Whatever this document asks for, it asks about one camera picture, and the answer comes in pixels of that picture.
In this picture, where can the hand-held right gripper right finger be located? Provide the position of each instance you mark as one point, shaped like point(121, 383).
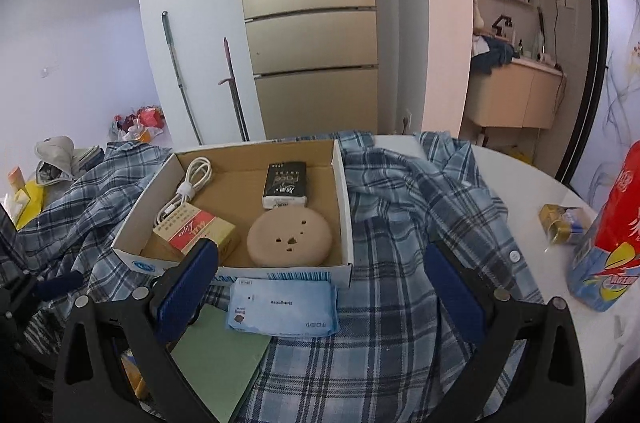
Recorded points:
point(455, 298)

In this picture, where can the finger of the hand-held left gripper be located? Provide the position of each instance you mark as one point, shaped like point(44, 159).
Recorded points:
point(60, 283)

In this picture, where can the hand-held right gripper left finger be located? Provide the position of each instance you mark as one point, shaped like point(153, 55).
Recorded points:
point(187, 293)

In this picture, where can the small orange yellow box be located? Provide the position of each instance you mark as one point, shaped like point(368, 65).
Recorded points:
point(195, 228)

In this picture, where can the light blue wet wipes pack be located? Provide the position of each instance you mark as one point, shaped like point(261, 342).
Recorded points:
point(280, 308)

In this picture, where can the round beige disc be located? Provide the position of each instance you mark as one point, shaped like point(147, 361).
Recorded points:
point(290, 238)

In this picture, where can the cardboard box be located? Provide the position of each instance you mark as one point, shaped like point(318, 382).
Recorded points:
point(235, 185)

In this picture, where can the black tissue pack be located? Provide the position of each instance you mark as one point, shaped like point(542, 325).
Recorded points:
point(285, 185)

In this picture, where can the green notepad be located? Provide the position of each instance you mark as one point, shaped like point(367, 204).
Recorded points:
point(220, 363)

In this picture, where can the blue plaid shirt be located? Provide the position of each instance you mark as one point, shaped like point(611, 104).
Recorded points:
point(380, 328)

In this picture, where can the yellow bag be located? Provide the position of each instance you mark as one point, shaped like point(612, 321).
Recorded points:
point(32, 203)

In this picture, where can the gold foil packet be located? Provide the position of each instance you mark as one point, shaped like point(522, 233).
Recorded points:
point(560, 223)

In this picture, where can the red drink bottle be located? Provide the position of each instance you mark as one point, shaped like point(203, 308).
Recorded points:
point(615, 223)

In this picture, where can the red plastic bags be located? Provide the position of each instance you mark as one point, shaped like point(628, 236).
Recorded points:
point(142, 120)

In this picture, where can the wooden vanity cabinet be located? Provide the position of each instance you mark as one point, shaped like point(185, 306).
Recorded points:
point(515, 98)

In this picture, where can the blue clothes pile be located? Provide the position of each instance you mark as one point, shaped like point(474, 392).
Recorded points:
point(495, 55)

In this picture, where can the gold refrigerator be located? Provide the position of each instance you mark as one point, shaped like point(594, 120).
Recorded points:
point(310, 53)

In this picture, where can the black faucet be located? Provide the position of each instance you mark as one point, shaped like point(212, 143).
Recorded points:
point(502, 25)

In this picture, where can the black door frame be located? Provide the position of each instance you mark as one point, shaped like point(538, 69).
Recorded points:
point(595, 53)

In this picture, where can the white wall outlet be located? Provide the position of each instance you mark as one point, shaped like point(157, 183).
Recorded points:
point(564, 2)

